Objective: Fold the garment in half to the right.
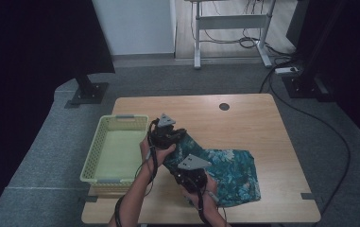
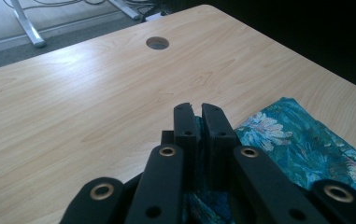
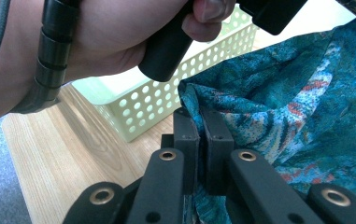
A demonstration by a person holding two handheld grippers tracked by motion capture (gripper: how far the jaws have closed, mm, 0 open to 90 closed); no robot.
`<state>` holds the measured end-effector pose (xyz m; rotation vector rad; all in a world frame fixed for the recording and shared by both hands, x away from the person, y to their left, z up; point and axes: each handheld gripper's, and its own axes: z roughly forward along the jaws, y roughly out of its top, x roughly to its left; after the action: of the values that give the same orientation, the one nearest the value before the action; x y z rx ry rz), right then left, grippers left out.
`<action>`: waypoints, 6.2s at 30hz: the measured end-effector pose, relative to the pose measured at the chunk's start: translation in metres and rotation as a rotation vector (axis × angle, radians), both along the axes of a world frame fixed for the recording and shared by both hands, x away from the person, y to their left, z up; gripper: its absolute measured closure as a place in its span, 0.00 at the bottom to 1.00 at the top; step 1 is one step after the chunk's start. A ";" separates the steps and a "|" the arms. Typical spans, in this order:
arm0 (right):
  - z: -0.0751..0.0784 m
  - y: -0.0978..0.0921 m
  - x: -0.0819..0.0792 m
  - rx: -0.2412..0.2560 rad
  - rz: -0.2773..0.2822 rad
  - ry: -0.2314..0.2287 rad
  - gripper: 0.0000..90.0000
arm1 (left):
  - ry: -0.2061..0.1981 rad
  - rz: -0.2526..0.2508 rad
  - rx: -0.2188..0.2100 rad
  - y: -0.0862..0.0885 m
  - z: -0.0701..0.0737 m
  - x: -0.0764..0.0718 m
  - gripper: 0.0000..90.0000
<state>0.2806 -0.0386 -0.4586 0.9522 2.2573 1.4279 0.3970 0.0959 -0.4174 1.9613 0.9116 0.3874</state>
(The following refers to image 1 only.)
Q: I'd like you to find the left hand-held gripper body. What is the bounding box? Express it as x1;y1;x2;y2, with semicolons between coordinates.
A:
148;113;180;150

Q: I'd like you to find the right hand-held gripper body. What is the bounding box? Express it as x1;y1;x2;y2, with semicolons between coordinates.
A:
173;153;213;194

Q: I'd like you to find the teal floral shirt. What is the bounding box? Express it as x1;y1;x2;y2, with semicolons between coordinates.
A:
163;131;262;208

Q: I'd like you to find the green plastic basket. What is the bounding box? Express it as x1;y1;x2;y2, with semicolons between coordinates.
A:
79;113;149;184

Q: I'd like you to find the person's left hand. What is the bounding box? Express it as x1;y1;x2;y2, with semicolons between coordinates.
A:
139;137;178;170

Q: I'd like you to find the person's right hand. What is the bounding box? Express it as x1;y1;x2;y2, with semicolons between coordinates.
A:
181;174;219;211

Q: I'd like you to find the black stand base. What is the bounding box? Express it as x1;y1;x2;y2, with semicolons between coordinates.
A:
63;74;110;109
282;56;337;102

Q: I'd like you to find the white power strip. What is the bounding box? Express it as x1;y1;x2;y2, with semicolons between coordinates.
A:
274;66;300;76

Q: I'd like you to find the black curtain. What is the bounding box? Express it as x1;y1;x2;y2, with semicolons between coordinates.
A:
285;0;360;152
0;0;116;218

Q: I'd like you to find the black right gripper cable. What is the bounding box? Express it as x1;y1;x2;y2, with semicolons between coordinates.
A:
196;183;229;227

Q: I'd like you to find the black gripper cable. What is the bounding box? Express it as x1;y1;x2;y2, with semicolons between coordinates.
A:
113;121;159;227
196;183;229;227

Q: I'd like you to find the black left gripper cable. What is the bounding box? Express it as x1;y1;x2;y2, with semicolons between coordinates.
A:
113;121;159;227

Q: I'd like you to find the white desk frame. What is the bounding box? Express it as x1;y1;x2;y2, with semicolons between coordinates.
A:
185;0;278;70

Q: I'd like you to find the black floor cable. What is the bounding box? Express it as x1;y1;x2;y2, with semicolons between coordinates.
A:
258;61;351;218

